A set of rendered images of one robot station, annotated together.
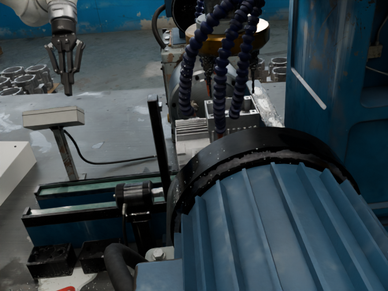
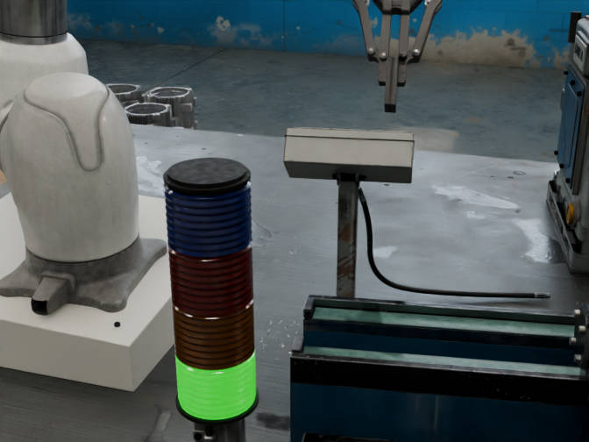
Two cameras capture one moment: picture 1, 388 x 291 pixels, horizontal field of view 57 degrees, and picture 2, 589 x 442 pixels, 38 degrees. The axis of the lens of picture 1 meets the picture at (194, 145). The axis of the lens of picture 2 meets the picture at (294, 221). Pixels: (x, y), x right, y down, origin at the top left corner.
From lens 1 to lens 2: 0.37 m
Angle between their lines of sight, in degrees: 11
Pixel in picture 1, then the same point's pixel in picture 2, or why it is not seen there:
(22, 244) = (249, 430)
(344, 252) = not seen: outside the picture
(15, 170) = not seen: hidden behind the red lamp
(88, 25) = (256, 32)
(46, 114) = (340, 141)
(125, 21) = (339, 33)
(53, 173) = (288, 292)
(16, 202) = not seen: hidden behind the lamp
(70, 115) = (395, 151)
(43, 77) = (180, 113)
